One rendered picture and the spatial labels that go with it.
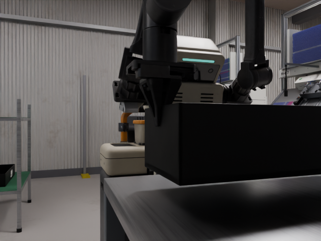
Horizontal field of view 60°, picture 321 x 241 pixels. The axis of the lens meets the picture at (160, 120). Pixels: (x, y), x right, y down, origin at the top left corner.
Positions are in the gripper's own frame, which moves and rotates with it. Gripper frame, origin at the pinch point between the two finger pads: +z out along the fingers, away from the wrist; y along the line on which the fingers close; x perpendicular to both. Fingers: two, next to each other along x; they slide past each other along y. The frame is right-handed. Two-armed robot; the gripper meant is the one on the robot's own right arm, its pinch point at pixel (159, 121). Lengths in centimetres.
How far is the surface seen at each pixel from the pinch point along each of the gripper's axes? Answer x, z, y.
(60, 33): 437, -150, -22
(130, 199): 1.5, 12.8, -4.6
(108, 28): 428, -164, 55
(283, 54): 160, -65, 174
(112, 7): 439, -206, 63
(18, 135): 211, 9, -50
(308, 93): 118, -24, 159
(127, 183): 12.7, 12.5, -2.6
